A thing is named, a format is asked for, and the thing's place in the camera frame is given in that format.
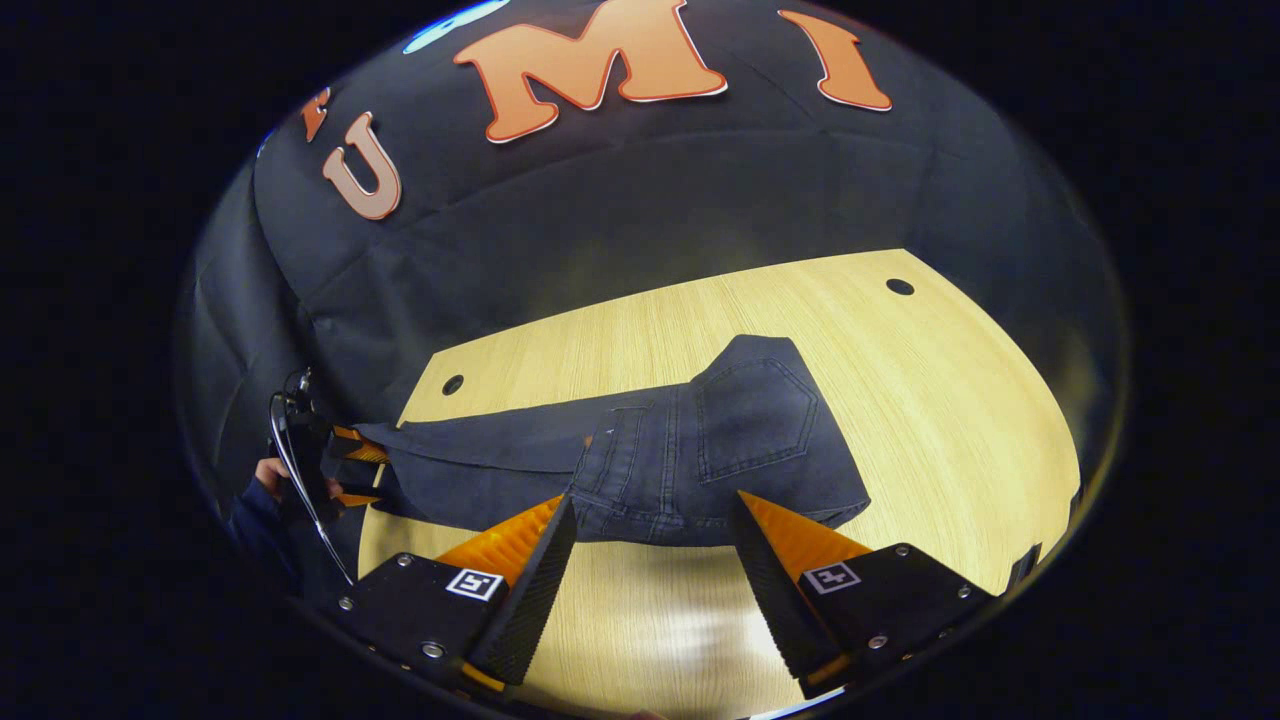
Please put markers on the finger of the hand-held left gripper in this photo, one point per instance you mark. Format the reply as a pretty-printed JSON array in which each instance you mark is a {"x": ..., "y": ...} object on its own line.
[
  {"x": 365, "y": 448},
  {"x": 358, "y": 499}
]

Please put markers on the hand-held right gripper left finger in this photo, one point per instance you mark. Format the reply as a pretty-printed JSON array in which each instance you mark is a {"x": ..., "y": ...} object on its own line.
[{"x": 530, "y": 600}]

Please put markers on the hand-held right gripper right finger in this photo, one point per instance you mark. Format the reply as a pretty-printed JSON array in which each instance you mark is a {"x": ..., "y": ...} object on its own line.
[{"x": 775, "y": 590}]

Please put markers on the dark grey jeans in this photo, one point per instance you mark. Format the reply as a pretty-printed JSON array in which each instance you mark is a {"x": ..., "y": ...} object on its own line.
[{"x": 740, "y": 440}]

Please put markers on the black backdrop cloth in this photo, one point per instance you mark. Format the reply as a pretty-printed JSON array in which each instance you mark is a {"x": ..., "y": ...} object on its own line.
[{"x": 650, "y": 200}]

